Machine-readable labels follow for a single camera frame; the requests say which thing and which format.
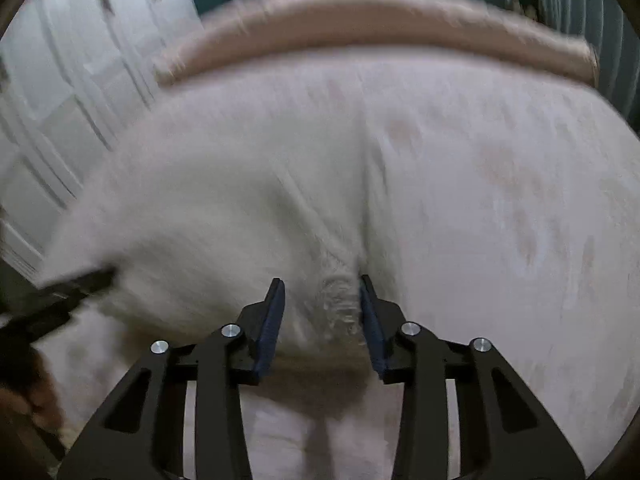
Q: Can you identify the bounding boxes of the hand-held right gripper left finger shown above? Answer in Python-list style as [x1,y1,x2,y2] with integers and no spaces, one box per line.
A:
[57,277,287,480]

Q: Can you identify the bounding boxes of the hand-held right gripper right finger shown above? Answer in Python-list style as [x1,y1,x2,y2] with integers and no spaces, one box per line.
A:
[359,274,586,480]

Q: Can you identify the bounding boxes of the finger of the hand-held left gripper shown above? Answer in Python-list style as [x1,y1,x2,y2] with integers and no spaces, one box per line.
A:
[37,266,118,307]

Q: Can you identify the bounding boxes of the cream fluffy towel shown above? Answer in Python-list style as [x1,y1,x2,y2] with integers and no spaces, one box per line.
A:
[40,80,403,361]

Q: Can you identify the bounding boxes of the person's left hand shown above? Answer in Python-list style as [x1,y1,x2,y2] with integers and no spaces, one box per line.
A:
[22,347,67,432]

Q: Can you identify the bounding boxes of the butterfly print blanket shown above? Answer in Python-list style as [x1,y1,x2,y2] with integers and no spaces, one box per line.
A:
[30,55,640,480]

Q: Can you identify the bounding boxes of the white panelled wardrobe doors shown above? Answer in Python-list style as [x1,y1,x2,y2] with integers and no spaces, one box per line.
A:
[0,0,205,283]

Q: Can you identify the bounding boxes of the peach long pillow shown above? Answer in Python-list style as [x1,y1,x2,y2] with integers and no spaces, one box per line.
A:
[152,0,601,90]

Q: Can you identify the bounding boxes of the grey curtain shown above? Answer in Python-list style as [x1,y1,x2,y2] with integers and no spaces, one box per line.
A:
[536,0,640,133]

